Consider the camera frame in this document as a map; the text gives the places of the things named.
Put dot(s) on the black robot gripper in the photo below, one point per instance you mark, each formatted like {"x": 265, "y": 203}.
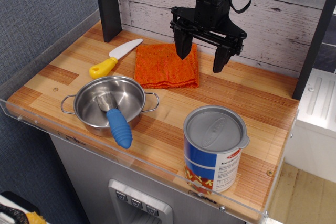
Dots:
{"x": 209, "y": 21}

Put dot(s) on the blue handled metal fork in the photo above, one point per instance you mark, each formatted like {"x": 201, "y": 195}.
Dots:
{"x": 119, "y": 127}

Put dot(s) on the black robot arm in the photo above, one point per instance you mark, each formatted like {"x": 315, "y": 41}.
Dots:
{"x": 209, "y": 21}

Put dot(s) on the folded orange cloth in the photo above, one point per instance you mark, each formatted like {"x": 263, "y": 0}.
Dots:
{"x": 158, "y": 66}

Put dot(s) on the small stainless steel pot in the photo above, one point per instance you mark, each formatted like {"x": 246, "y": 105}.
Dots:
{"x": 119, "y": 93}

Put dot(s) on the blue labelled soup can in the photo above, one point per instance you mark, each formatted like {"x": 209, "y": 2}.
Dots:
{"x": 214, "y": 137}

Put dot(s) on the white ribbed appliance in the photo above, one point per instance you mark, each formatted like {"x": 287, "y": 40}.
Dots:
{"x": 311, "y": 144}

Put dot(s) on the grey toy fridge cabinet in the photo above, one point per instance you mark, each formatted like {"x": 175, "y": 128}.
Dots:
{"x": 90, "y": 173}

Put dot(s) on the silver ice dispenser panel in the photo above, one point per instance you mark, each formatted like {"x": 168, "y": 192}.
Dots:
{"x": 134, "y": 206}

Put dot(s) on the black and yellow bag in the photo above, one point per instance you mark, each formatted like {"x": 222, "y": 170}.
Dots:
{"x": 15, "y": 209}

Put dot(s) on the yellow handled white toy knife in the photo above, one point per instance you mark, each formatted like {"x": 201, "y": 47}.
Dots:
{"x": 104, "y": 68}

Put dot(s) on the dark grey right post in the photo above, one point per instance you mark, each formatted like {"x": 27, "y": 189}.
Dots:
{"x": 317, "y": 39}

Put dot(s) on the dark grey post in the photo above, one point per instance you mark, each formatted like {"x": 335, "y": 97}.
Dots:
{"x": 110, "y": 18}
{"x": 317, "y": 39}

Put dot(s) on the dark grey left post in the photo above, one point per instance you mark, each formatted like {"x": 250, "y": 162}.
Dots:
{"x": 110, "y": 18}

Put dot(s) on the clear acrylic guard rail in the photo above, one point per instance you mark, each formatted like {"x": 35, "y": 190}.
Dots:
{"x": 262, "y": 98}

